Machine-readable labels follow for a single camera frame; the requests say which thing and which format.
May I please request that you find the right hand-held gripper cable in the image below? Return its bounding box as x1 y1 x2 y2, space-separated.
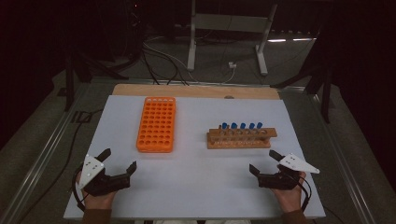
292 172 313 213

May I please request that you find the black floor cable bundle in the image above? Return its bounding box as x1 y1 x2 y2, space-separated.
140 41 190 87

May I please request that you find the person's left hand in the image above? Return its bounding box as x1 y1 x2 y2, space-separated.
76 171 119 210

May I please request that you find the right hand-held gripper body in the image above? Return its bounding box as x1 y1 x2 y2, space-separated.
257 152 321 191

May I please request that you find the orange plastic test tube rack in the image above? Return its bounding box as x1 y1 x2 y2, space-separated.
135 96 177 154

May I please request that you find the metal floor rail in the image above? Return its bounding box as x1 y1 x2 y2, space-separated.
0 81 92 224
306 91 378 224

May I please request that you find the white board sheet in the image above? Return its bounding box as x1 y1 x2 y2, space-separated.
63 94 327 220

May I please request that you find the hand-held gripper cable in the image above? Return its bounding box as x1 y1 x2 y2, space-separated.
71 167 87 213
292 172 313 213

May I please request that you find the left hand-held gripper cable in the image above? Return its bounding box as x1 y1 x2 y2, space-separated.
71 167 87 213

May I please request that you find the black tripod stand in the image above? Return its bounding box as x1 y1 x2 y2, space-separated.
63 46 131 113
270 18 336 124

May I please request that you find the thin black floor cable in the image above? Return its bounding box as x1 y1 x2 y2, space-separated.
18 107 105 224

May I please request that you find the wooden test tube rack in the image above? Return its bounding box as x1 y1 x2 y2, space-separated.
205 126 278 150

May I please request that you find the grey metal stand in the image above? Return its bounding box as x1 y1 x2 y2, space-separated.
186 0 279 77

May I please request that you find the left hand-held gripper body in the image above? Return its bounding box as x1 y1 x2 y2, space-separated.
78 153 132 198

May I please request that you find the white floor cable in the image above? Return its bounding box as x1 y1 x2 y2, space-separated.
143 36 237 85

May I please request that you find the person's right hand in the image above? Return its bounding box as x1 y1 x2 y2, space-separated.
270 172 307 215

